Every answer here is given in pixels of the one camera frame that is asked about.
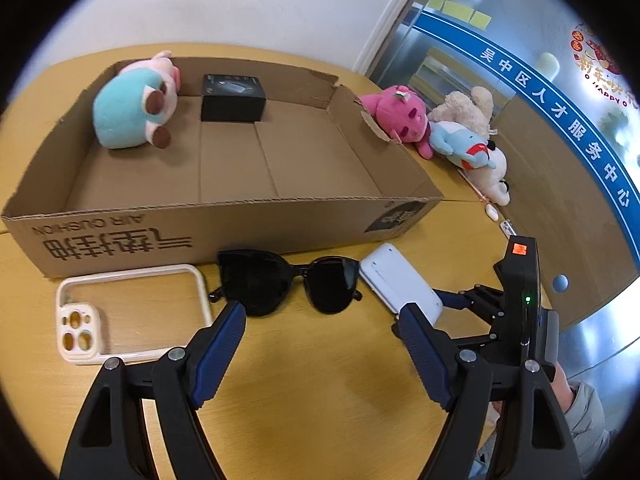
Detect black sunglasses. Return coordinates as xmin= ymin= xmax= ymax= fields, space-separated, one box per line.
xmin=208 ymin=249 xmax=362 ymax=318

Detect pig plush teal shirt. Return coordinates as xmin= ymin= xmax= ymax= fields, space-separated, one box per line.
xmin=92 ymin=50 xmax=181 ymax=150

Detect blue red plush toy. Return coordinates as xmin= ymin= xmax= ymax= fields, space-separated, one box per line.
xmin=428 ymin=122 xmax=496 ymax=170

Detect cardboard box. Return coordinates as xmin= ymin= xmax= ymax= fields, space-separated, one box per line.
xmin=2 ymin=58 xmax=442 ymax=278

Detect operator right hand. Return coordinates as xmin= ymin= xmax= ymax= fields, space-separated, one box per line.
xmin=487 ymin=366 xmax=576 ymax=428

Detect pink braided cord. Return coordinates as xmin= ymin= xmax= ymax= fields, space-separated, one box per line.
xmin=458 ymin=168 xmax=494 ymax=206

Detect white earbuds case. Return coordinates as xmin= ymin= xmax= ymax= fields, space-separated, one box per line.
xmin=485 ymin=204 xmax=499 ymax=222

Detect pink plush bear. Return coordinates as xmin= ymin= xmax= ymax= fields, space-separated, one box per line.
xmin=359 ymin=84 xmax=434 ymax=159

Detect grey sleeve forearm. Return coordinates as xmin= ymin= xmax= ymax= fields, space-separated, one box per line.
xmin=564 ymin=379 xmax=613 ymax=476

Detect black small box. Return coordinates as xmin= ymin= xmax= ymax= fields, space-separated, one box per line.
xmin=201 ymin=74 xmax=267 ymax=122

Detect beige plush toy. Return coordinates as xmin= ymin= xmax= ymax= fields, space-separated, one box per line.
xmin=427 ymin=86 xmax=497 ymax=140

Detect white plush toy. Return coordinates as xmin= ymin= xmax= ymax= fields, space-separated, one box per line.
xmin=462 ymin=141 xmax=511 ymax=206

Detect white power bank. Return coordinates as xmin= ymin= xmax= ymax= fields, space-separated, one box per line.
xmin=360 ymin=243 xmax=444 ymax=325

